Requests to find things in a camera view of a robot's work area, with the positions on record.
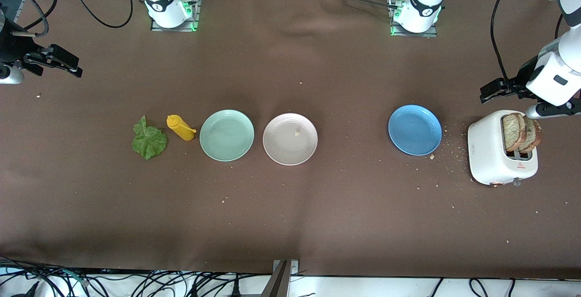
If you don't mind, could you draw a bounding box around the brown bread slice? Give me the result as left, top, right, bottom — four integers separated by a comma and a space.
520, 116, 542, 153
502, 113, 527, 152

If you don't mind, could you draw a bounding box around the green lettuce leaf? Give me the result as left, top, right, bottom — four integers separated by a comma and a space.
132, 115, 168, 160

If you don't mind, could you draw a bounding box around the yellow mustard squeeze bottle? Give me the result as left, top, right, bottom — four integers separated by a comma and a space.
167, 115, 197, 141

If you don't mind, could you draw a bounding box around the blue plate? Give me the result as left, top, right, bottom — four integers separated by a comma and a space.
388, 105, 442, 156

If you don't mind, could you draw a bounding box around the mint green plate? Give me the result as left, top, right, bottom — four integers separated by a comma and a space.
200, 109, 255, 162

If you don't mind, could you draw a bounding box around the beige plate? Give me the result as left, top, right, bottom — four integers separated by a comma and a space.
263, 113, 318, 166

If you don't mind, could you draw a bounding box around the white toaster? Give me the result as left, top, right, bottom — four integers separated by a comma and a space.
468, 110, 539, 186

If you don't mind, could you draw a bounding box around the brown tablecloth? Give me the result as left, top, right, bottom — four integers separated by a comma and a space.
0, 0, 581, 280

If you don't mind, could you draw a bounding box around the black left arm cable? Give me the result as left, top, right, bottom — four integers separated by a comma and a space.
490, 0, 529, 84

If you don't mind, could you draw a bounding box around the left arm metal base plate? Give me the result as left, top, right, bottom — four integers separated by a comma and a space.
388, 0, 438, 38

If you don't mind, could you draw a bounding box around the black floor cables pair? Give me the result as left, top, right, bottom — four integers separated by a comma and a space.
427, 278, 516, 297

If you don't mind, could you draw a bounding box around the black floor cable bundle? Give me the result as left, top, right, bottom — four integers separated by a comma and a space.
0, 255, 273, 297

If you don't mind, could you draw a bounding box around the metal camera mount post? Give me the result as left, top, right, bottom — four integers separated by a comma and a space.
261, 260, 299, 297

